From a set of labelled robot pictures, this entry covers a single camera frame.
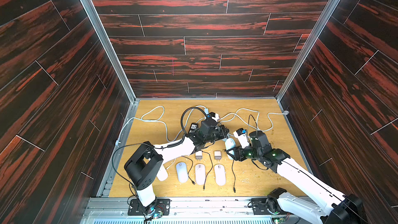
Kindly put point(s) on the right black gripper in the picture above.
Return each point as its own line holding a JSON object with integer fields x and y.
{"x": 238, "y": 154}

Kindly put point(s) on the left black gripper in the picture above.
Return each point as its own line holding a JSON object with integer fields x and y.
{"x": 221, "y": 135}

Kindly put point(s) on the pink charger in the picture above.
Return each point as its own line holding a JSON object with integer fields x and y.
{"x": 217, "y": 155}
{"x": 199, "y": 155}

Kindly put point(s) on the white wireless mouse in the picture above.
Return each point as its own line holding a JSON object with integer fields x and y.
{"x": 162, "y": 174}

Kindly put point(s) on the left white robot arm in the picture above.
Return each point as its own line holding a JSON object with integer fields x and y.
{"x": 147, "y": 162}

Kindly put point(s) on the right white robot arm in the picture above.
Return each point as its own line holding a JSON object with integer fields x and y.
{"x": 328, "y": 205}

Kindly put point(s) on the light blue mouse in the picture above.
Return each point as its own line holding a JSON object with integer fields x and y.
{"x": 230, "y": 144}

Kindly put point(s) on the black power strip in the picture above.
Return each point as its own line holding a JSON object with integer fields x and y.
{"x": 193, "y": 127}

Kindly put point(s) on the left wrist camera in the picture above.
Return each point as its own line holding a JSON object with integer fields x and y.
{"x": 214, "y": 116}

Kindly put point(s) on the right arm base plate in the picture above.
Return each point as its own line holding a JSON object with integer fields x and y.
{"x": 268, "y": 205}

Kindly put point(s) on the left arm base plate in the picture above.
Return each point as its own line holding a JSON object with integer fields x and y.
{"x": 158, "y": 208}

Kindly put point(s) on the aluminium frame right post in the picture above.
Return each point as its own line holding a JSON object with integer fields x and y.
{"x": 297, "y": 99}

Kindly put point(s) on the aluminium frame post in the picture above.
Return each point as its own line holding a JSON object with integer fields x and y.
{"x": 297, "y": 99}
{"x": 109, "y": 176}

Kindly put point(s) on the aluminium frame left post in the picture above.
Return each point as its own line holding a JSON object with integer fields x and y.
{"x": 109, "y": 176}

